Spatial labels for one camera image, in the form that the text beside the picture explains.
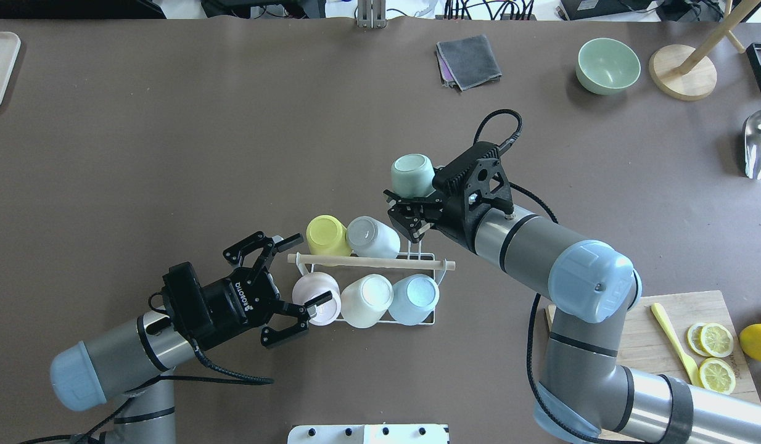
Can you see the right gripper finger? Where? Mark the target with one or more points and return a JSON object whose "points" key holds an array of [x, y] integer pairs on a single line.
{"points": [[414, 207], [411, 221]]}

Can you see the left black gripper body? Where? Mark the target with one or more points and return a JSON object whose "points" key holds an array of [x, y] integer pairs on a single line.
{"points": [[225, 306]]}

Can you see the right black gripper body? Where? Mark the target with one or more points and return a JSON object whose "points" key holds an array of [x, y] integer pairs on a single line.
{"points": [[456, 223]]}

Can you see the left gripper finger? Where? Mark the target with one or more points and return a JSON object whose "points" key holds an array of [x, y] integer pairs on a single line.
{"points": [[268, 247], [302, 314]]}

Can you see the green plastic cup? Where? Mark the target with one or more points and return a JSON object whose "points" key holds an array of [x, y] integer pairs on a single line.
{"points": [[411, 176]]}

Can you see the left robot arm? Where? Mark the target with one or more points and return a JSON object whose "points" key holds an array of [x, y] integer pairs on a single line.
{"points": [[136, 361]]}

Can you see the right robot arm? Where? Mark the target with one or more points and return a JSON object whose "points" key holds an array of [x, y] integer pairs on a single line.
{"points": [[583, 390]]}

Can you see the grey plastic cup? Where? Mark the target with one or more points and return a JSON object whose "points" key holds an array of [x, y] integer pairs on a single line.
{"points": [[370, 238]]}

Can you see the yellow plastic cup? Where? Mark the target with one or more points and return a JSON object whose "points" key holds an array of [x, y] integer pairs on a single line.
{"points": [[326, 235]]}

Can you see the light blue plastic cup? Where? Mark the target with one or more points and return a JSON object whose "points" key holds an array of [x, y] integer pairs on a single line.
{"points": [[414, 298]]}

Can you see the white plastic cup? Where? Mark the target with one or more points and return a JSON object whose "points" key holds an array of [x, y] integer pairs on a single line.
{"points": [[365, 301]]}

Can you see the grey folded cloth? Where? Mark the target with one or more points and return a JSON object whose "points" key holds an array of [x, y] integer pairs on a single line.
{"points": [[466, 63]]}

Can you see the green bowl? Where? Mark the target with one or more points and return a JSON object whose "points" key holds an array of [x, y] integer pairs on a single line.
{"points": [[606, 66]]}

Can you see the wooden mug tree stand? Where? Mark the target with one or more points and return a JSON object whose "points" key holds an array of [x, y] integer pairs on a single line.
{"points": [[688, 73]]}

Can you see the wooden cutting board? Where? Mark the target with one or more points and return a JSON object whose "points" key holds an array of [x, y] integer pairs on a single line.
{"points": [[645, 346]]}

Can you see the yellow plastic knife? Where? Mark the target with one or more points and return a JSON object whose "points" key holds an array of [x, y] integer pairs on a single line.
{"points": [[690, 365]]}

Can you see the lemon slice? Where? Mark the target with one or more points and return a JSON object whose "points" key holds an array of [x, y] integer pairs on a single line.
{"points": [[716, 341], [716, 375]]}

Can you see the metal scoop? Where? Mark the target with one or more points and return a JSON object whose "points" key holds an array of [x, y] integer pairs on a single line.
{"points": [[760, 145]]}

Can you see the whole yellow lemon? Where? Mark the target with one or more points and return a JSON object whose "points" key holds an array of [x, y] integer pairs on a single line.
{"points": [[750, 341]]}

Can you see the white wire cup rack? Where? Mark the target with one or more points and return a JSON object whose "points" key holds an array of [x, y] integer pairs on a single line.
{"points": [[347, 270]]}

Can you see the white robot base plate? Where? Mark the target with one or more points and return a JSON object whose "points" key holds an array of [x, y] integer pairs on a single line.
{"points": [[370, 433]]}

